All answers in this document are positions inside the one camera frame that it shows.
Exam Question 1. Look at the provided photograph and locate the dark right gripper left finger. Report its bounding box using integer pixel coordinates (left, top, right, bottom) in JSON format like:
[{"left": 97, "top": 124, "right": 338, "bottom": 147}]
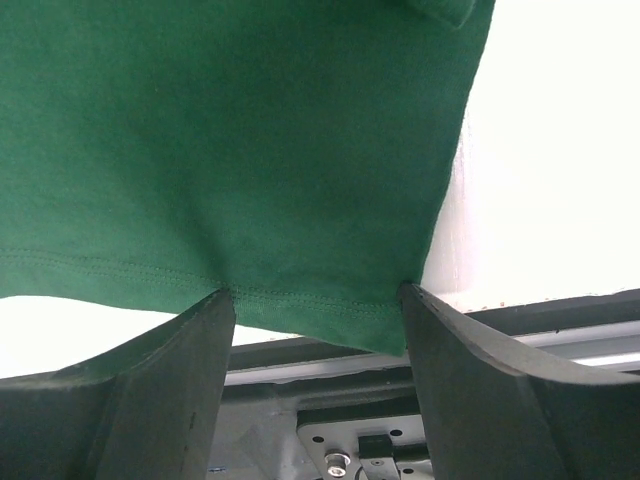
[{"left": 1, "top": 290, "right": 235, "bottom": 479}]

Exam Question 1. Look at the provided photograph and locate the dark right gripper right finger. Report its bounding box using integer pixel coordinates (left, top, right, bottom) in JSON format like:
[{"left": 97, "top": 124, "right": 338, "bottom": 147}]
[{"left": 398, "top": 284, "right": 639, "bottom": 479}]

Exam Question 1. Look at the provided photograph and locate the green t shirt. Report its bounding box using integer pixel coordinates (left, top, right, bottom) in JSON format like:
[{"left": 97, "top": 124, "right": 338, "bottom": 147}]
[{"left": 1, "top": 1, "right": 494, "bottom": 355}]

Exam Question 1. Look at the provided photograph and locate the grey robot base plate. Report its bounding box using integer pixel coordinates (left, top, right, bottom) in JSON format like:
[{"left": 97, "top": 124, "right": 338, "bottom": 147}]
[{"left": 207, "top": 370, "right": 434, "bottom": 479}]

